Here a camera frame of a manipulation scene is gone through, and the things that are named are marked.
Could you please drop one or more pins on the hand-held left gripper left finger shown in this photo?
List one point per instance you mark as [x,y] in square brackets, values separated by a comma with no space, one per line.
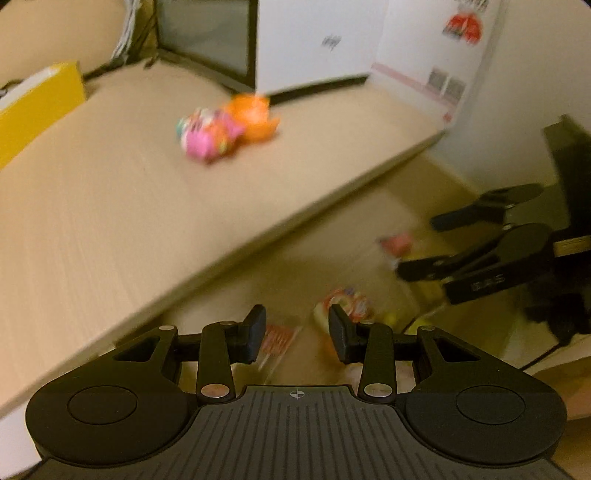
[255,332]

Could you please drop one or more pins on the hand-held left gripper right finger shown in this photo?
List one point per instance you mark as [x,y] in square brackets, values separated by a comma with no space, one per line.
[339,332]

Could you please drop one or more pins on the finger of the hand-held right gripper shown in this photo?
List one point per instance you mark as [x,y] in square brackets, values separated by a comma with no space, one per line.
[489,205]
[508,251]

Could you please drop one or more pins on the lollipop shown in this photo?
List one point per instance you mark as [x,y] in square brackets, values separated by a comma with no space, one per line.
[279,341]

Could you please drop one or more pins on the small red packet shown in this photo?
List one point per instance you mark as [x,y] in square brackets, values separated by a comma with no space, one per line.
[396,243]

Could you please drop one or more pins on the pink and orange plastic toy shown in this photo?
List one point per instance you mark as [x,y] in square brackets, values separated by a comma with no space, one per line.
[221,131]

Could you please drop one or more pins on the white printed carton box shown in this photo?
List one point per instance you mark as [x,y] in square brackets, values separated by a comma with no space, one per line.
[323,46]

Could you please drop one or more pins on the black computer monitor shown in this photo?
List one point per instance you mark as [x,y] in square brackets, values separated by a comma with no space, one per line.
[207,37]

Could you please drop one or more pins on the yellow box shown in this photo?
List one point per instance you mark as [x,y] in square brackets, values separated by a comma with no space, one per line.
[37,110]

